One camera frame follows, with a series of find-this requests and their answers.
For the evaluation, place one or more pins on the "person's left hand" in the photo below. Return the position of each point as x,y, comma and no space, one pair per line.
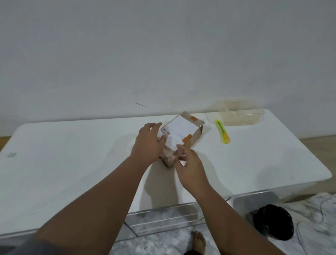
147,145

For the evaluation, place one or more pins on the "person's right hand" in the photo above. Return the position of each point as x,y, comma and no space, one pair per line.
191,170

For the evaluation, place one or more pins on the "person's right thumb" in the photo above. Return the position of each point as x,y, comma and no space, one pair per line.
183,149

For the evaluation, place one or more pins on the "person's left thumb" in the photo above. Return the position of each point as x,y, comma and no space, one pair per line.
162,141

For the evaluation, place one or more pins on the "cardboard box with white label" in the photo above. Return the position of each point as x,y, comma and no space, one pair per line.
181,130

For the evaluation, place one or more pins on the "person's right forearm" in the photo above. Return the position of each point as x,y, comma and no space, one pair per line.
231,226

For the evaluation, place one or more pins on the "person's left forearm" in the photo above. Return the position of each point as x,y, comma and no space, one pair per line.
105,202

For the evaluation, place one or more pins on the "yellow utility knife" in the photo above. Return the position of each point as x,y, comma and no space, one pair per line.
223,132

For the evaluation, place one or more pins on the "clear plastic container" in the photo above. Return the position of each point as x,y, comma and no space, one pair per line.
236,114

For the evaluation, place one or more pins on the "person's foot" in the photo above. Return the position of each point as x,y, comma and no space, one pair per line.
198,241

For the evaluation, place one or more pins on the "black bag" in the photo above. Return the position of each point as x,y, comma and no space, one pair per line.
275,223

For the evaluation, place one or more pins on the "metal table leg frame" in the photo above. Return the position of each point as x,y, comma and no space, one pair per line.
168,220

